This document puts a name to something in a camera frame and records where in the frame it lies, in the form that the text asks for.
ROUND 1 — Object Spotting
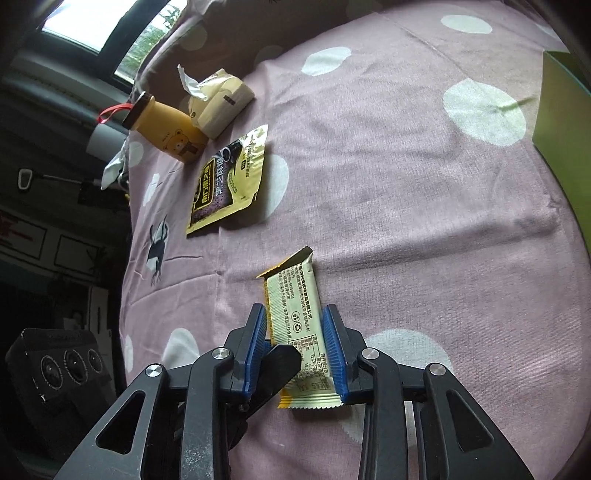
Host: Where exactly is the pink polka dot blanket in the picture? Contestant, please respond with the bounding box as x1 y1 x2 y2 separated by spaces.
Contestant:
117 0 587 480

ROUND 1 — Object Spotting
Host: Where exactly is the white roll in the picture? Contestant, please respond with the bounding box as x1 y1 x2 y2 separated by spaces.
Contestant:
85 124 130 160

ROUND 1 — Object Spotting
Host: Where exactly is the black and gold packet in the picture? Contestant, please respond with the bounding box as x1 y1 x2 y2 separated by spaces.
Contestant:
185 124 269 238

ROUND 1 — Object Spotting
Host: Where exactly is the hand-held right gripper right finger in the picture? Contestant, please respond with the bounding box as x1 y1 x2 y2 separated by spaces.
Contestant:
322 304 537 480

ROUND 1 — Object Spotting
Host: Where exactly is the green cardboard box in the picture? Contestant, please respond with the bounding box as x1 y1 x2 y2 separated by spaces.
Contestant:
531 50 589 232

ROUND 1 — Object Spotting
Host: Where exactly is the pale yellow snack bar packet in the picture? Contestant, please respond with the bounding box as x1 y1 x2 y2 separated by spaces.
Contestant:
256 247 345 411

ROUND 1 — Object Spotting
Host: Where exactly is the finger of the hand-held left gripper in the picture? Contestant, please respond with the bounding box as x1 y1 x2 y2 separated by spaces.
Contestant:
228 343 302 450

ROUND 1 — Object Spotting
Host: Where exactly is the grey plastic bag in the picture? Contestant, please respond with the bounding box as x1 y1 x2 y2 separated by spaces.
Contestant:
99 138 132 190

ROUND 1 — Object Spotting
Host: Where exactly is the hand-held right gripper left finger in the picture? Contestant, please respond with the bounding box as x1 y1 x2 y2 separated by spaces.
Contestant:
52 303 269 480

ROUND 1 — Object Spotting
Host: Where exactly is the yellow bear print bottle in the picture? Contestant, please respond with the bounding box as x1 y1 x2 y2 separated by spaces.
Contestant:
97 91 211 163

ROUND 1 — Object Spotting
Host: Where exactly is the pale yellow tissue pack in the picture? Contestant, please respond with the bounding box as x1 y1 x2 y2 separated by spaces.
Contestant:
177 65 256 139

